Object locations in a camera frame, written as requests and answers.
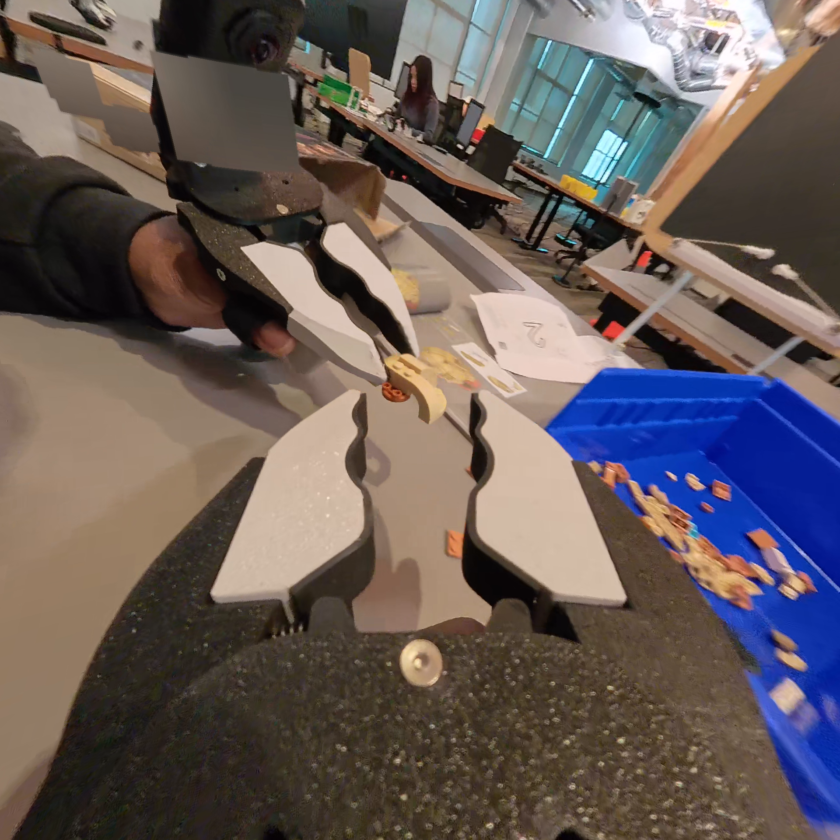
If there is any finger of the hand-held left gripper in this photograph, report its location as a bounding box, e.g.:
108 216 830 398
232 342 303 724
314 222 422 360
240 240 389 386

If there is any black office chair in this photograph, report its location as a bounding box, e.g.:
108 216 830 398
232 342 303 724
554 223 608 286
467 125 524 191

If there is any grey instruction booklet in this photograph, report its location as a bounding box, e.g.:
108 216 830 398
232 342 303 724
390 266 487 393

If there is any tan curved brick assembly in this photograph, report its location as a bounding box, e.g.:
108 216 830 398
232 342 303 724
382 352 448 425

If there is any person's left hand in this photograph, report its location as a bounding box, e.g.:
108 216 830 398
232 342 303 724
128 214 296 360

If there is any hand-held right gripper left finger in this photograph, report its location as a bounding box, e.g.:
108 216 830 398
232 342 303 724
210 389 376 605

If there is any pile of small bricks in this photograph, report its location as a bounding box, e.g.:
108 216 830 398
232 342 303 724
586 459 821 726

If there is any person's left forearm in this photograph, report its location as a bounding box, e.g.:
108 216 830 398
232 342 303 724
0 121 175 329

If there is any blue plastic bin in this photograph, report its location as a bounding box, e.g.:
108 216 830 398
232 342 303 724
545 367 840 831

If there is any white paper bag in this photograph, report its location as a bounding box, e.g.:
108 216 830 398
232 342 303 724
470 291 643 385

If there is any wooden-edged office desk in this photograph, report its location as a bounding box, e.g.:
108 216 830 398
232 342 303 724
308 85 524 231
512 161 647 253

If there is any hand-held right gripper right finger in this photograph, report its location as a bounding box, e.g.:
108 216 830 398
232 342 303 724
461 392 629 608

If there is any large black screen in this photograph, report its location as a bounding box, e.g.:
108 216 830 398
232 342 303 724
298 0 409 74

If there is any computer monitor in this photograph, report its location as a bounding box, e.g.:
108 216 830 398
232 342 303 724
453 97 488 151

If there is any open cardboard box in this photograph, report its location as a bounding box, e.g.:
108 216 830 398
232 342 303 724
298 141 388 221

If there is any silver spiral duct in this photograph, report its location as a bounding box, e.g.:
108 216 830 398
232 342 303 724
626 0 778 91

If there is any grey side table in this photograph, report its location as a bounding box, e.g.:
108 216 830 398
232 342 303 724
583 239 840 395

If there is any green box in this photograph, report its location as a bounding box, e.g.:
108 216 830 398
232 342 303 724
320 74 363 110

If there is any small printed paper sheet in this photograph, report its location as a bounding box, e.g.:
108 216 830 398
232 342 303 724
451 341 528 399

